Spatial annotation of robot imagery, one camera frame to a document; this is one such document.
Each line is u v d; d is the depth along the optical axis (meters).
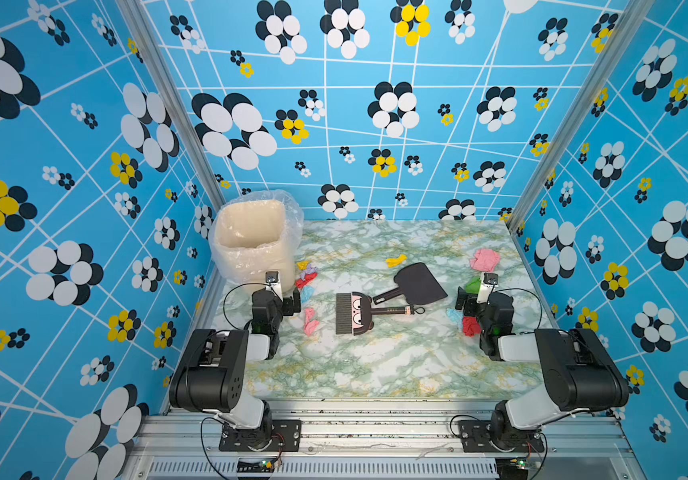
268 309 0.72
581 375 0.44
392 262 1.08
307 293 0.99
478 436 0.73
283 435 0.74
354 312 0.94
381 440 0.75
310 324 0.93
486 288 0.81
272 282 0.80
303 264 1.05
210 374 0.46
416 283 1.03
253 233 0.93
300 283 1.02
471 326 0.91
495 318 0.72
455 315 0.94
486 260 1.08
